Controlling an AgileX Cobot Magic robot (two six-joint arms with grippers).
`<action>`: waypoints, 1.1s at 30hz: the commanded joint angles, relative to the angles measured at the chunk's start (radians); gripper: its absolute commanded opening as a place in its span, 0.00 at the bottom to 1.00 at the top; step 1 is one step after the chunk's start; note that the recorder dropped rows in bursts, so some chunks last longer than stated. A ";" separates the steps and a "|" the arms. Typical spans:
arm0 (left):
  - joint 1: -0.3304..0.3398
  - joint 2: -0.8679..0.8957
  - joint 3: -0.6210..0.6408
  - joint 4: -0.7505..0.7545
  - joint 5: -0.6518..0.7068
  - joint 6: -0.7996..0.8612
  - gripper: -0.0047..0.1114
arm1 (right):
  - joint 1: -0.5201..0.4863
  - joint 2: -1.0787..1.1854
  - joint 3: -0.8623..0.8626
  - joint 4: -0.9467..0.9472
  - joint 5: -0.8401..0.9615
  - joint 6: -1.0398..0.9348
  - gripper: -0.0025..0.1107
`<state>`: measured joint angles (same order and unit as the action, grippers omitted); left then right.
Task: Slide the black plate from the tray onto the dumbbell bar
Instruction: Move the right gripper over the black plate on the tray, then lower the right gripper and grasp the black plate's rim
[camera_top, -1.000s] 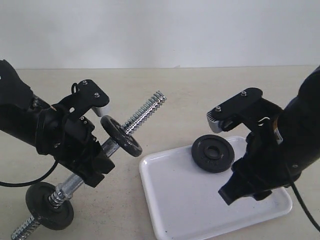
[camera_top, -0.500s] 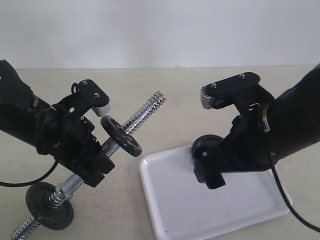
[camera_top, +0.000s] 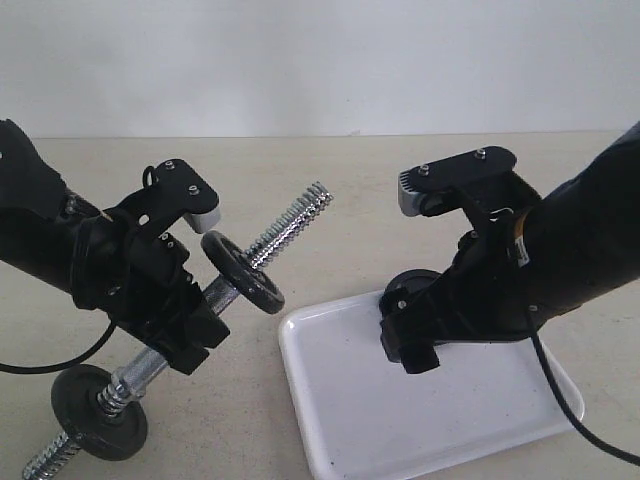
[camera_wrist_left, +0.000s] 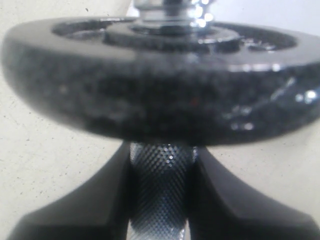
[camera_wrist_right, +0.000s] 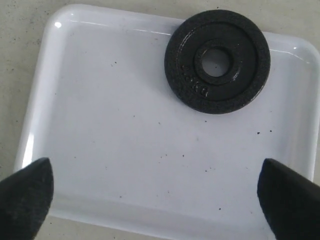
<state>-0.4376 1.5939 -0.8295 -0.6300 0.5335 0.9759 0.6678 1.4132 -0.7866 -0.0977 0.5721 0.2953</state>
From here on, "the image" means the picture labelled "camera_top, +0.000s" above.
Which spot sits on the black weight plate far end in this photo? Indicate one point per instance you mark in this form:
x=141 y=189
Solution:
x=237 y=277

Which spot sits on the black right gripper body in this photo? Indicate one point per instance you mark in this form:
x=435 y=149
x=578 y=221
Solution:
x=480 y=297

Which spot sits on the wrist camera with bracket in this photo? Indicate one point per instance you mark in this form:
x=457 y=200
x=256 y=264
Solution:
x=480 y=182
x=171 y=191

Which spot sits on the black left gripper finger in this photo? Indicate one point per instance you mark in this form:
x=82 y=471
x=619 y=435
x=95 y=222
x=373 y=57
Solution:
x=181 y=354
x=206 y=329

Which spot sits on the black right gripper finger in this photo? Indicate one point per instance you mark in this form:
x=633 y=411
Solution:
x=417 y=352
x=392 y=327

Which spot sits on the white plastic tray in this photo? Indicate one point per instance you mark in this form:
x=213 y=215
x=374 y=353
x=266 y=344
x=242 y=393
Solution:
x=362 y=416

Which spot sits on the black weight plate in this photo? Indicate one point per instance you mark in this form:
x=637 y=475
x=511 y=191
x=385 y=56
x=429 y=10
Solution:
x=74 y=399
x=401 y=289

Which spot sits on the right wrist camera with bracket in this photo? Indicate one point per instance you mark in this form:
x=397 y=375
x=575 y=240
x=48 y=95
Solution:
x=480 y=182

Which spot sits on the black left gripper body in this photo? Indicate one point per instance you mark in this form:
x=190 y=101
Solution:
x=140 y=283

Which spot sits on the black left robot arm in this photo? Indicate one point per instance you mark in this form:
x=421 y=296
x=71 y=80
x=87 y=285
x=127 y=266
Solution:
x=40 y=215

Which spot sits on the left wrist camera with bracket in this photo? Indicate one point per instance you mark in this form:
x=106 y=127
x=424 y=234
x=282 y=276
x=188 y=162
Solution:
x=171 y=191

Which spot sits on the chrome dumbbell bar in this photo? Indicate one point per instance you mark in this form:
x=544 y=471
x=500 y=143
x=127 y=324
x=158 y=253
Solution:
x=129 y=383

